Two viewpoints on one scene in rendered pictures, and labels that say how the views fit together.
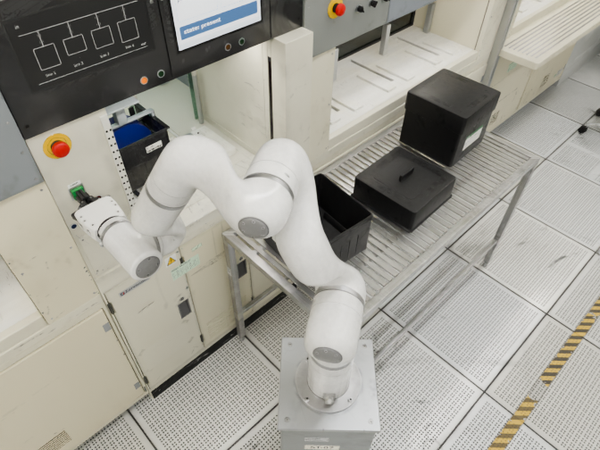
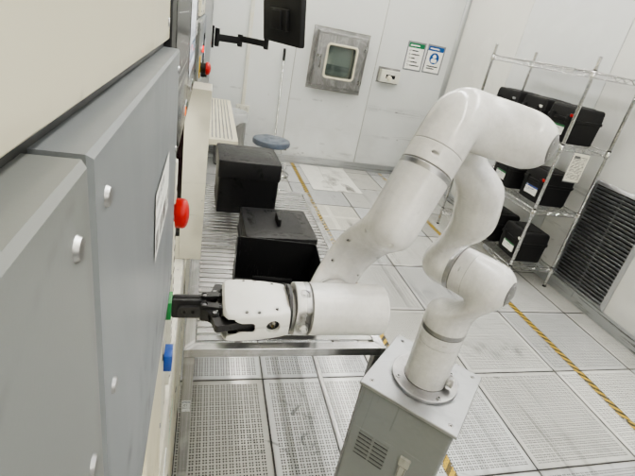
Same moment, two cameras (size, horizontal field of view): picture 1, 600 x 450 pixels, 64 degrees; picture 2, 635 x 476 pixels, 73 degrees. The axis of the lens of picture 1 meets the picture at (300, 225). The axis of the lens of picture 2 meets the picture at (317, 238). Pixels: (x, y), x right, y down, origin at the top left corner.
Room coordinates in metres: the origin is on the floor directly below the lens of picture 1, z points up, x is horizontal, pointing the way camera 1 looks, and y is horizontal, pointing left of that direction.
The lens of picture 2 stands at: (0.51, 0.95, 1.60)
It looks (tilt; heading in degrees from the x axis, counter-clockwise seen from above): 26 degrees down; 298
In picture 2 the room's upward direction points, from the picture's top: 11 degrees clockwise
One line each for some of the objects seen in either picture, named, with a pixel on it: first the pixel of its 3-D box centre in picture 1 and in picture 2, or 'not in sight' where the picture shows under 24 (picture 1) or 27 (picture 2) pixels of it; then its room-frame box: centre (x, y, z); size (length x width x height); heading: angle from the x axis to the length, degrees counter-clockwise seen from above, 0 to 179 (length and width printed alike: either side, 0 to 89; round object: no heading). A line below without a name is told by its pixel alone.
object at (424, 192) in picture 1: (404, 183); (276, 229); (1.41, -0.41, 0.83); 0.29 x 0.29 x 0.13; 46
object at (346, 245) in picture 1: (315, 226); (275, 282); (1.15, -0.05, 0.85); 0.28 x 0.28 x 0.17; 40
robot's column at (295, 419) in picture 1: (321, 429); (390, 465); (0.62, -0.09, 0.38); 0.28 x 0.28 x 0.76; 0
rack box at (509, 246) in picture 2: not in sight; (523, 241); (0.57, -2.90, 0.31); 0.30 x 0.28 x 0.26; 133
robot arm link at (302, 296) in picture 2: (115, 233); (297, 309); (0.78, 0.45, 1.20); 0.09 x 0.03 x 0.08; 135
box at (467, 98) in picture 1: (446, 117); (246, 178); (1.79, -0.63, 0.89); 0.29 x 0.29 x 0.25; 47
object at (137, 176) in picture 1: (127, 142); not in sight; (1.33, 0.60, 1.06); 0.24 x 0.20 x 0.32; 135
